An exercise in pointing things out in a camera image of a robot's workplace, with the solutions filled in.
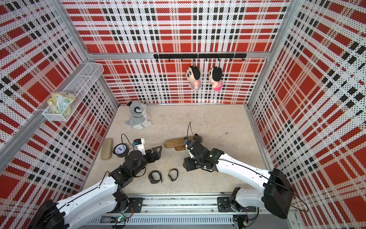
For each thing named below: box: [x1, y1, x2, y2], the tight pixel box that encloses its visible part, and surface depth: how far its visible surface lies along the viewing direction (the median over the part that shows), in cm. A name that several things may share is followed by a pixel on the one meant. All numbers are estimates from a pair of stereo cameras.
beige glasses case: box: [100, 137, 113, 161], surface depth 93 cm
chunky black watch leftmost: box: [148, 170, 163, 185], surface depth 84 cm
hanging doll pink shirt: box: [207, 66, 224, 92], surface depth 96 cm
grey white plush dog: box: [124, 100, 153, 130], surface depth 101 cm
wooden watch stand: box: [163, 135, 204, 151], surface depth 92 cm
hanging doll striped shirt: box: [185, 65, 202, 90], surface depth 95 cm
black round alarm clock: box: [112, 143, 130, 158], surface depth 93 cm
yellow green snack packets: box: [46, 91, 76, 117], surface depth 64 cm
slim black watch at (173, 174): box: [167, 167, 179, 182], surface depth 86 cm
